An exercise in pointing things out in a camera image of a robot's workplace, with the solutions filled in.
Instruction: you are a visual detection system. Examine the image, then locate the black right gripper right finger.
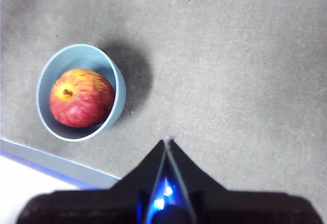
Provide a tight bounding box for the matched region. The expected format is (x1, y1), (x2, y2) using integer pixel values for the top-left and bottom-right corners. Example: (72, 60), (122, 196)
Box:
(168, 139), (325, 224)

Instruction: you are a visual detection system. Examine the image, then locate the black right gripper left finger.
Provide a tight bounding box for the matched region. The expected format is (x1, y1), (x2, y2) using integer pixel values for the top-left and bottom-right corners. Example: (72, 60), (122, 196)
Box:
(15, 139), (169, 224)

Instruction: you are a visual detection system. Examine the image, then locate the red yellow apple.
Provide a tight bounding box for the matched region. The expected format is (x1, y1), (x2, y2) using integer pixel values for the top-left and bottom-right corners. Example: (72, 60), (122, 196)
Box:
(49, 68), (116, 129)

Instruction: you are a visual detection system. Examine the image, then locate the blue ribbed bowl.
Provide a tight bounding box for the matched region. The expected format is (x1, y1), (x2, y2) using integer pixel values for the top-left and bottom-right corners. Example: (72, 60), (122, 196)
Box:
(35, 43), (127, 142)

